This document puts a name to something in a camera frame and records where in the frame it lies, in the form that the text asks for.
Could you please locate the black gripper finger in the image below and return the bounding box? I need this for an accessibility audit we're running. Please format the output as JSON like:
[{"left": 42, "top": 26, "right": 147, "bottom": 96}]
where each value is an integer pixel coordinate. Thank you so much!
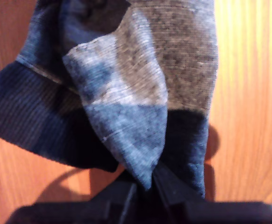
[
  {"left": 89, "top": 179, "right": 138, "bottom": 224},
  {"left": 153, "top": 169, "right": 202, "bottom": 211}
]

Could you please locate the grey navy argyle sock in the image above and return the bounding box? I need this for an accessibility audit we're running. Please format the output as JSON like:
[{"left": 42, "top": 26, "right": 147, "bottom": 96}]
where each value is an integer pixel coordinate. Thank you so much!
[
  {"left": 0, "top": 0, "right": 169, "bottom": 190},
  {"left": 63, "top": 0, "right": 220, "bottom": 199}
]

